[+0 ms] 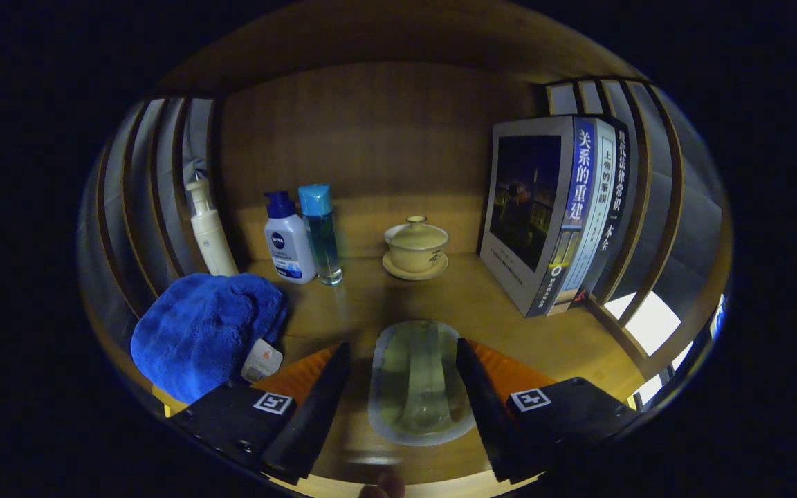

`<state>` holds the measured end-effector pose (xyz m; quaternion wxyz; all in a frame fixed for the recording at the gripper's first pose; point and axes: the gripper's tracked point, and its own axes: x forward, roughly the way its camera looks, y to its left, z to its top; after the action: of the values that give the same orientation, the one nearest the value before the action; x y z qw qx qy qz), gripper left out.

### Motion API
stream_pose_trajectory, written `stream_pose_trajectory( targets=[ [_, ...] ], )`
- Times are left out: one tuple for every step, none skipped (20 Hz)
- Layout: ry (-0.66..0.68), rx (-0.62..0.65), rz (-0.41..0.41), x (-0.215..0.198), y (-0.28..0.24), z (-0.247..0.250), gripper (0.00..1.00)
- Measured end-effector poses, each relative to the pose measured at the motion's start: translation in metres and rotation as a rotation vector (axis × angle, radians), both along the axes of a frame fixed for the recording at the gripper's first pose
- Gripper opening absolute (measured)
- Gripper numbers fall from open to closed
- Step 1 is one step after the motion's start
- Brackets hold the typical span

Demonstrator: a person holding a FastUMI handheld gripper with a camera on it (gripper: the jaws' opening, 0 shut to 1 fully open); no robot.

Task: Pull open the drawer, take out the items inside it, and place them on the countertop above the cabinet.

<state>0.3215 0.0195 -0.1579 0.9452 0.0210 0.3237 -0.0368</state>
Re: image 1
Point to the book with blue spine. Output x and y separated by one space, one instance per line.
530 200

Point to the teal clear bottle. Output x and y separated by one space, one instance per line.
322 242

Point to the book with pale spine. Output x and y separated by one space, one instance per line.
596 207

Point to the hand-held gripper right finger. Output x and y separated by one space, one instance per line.
485 415

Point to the white lotion bottle blue cap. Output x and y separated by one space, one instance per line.
289 249

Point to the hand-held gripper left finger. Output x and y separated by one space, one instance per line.
315 415

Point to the beige lidded teacup with saucer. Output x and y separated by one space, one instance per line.
416 249

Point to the wooden cabinet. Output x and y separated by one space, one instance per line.
385 124

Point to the wooden countertop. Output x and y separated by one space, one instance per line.
454 304

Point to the book with black spine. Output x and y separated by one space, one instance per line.
616 187

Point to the cream pump bottle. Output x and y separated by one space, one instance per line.
213 242

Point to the blue folded towel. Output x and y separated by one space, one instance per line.
198 332

